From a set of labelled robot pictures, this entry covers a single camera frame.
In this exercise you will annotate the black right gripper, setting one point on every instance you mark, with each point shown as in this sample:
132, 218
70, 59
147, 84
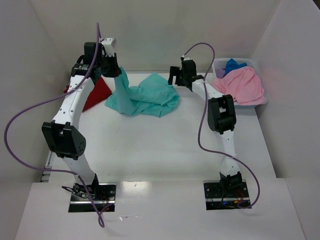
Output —
176, 78

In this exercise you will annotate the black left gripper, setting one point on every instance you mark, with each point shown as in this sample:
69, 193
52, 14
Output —
111, 70

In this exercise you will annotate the teal t shirt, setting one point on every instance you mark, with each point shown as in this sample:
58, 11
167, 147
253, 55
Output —
152, 97

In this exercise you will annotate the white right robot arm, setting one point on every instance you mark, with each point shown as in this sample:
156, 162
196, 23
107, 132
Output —
221, 119

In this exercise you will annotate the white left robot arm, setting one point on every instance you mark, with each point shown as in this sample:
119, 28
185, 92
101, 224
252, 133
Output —
89, 66

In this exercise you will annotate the red folded t shirt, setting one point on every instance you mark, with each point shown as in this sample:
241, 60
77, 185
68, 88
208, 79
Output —
97, 93

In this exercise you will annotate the white plastic laundry basket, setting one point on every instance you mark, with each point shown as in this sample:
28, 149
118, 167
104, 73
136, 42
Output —
221, 62

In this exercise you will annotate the purple t shirt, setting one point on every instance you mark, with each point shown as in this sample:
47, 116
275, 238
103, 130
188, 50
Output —
220, 72

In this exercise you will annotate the blue t shirt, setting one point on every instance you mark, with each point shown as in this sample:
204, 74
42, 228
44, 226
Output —
233, 65

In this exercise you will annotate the pink t shirt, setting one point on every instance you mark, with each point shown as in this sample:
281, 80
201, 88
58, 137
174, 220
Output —
244, 85

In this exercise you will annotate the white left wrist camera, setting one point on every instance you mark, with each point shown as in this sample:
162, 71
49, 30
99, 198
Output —
109, 46

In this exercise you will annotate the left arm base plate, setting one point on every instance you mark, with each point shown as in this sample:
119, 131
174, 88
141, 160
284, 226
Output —
104, 198

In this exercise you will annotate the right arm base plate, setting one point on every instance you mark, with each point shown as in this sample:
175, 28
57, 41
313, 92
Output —
215, 199

